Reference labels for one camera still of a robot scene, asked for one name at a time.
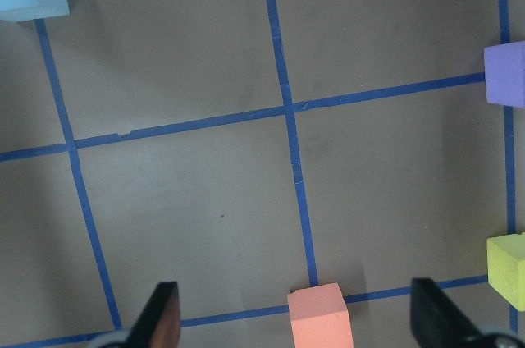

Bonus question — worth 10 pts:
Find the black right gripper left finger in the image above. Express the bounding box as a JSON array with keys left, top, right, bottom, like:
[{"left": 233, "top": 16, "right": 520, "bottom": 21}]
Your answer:
[{"left": 125, "top": 282, "right": 181, "bottom": 348}]

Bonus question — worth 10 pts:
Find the orange block near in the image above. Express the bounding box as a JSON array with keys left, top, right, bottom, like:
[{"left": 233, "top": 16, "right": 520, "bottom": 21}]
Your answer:
[{"left": 287, "top": 283, "right": 354, "bottom": 348}]

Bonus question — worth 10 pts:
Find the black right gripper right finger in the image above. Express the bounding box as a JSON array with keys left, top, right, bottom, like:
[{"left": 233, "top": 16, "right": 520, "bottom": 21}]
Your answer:
[{"left": 409, "top": 278, "right": 485, "bottom": 348}]

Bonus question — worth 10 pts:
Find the yellow foam block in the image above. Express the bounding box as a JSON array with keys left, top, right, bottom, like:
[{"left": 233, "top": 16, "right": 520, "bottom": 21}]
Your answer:
[{"left": 486, "top": 232, "right": 524, "bottom": 312}]

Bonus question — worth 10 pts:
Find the purple block right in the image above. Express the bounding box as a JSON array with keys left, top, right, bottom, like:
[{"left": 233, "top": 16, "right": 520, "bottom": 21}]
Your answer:
[{"left": 484, "top": 41, "right": 524, "bottom": 108}]

